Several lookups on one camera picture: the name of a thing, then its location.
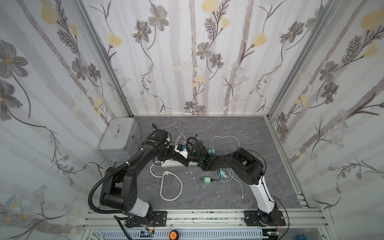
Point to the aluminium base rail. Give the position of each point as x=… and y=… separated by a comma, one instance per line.
x=218, y=219

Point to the white colourful power strip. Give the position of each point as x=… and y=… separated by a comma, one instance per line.
x=172, y=163

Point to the green charger with black cable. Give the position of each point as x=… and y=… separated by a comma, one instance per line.
x=206, y=180

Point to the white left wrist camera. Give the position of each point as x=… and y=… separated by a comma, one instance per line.
x=181, y=149

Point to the white slotted cable duct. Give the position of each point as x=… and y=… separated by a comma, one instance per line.
x=205, y=234

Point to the teal charger on white cable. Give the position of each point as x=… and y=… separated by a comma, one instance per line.
x=222, y=174

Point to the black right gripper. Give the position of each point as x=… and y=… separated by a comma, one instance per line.
x=193, y=149

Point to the grey metal first-aid box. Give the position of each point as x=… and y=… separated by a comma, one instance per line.
x=121, y=139

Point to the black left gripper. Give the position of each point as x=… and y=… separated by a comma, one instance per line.
x=160, y=135

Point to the teal charger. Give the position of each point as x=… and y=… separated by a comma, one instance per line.
x=222, y=174
x=211, y=152

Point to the orange emergency button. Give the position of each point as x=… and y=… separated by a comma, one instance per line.
x=174, y=235

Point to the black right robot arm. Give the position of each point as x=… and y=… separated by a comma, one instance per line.
x=245, y=165

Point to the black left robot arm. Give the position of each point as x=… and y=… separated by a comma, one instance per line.
x=117, y=192

